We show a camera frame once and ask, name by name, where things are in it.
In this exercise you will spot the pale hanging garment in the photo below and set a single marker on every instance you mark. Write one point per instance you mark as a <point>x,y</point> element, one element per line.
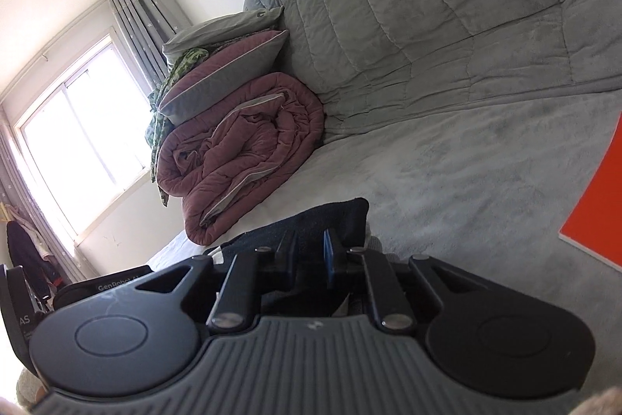
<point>43,252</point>

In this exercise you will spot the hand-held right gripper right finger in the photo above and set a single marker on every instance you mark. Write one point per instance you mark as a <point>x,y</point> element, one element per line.
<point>329,259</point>

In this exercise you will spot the cream and black printed sweatshirt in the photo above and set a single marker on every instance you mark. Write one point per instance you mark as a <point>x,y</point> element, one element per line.
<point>335,215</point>

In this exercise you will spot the window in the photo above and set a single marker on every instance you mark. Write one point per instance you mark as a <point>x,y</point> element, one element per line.
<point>77,142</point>

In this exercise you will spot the bed with grey sheet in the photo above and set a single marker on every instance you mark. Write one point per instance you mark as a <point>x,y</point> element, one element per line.
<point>461,162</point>

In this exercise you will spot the green patterned blanket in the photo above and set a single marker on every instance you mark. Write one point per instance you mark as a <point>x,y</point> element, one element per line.
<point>158,142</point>

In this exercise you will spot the dark hanging jacket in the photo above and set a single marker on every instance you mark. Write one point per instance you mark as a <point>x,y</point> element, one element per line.
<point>24,249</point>

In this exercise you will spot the purple pillow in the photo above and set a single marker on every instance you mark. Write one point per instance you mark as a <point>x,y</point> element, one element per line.
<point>228,65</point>

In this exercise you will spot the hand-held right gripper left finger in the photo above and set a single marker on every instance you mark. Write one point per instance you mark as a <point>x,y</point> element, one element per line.
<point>290,249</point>

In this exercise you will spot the orange flat board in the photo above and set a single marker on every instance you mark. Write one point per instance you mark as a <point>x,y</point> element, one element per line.
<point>597,211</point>

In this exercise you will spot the grey pillow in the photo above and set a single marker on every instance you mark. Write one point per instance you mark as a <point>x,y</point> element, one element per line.
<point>218,31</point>

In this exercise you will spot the purple folded quilt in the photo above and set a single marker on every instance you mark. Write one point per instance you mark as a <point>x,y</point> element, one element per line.
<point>243,152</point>

